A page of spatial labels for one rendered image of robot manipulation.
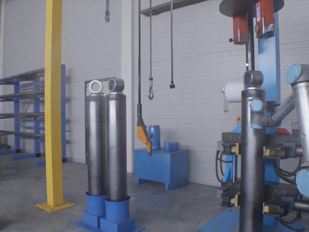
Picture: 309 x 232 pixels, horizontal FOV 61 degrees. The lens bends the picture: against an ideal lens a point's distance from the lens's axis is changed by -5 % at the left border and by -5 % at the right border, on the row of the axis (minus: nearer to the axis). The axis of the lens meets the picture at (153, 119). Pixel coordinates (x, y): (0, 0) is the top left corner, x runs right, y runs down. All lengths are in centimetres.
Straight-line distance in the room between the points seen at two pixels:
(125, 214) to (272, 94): 193
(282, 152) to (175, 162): 260
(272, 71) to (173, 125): 289
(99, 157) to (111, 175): 30
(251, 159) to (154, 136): 277
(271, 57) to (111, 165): 195
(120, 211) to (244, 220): 123
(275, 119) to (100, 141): 184
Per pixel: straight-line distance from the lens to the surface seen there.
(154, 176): 483
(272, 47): 298
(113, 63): 658
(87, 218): 335
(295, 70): 168
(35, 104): 876
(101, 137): 311
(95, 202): 321
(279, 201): 256
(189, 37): 536
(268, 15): 249
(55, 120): 389
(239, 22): 279
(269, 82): 293
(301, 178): 161
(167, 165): 462
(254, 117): 211
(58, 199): 407
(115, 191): 296
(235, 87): 348
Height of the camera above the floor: 127
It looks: 1 degrees down
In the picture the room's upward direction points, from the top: straight up
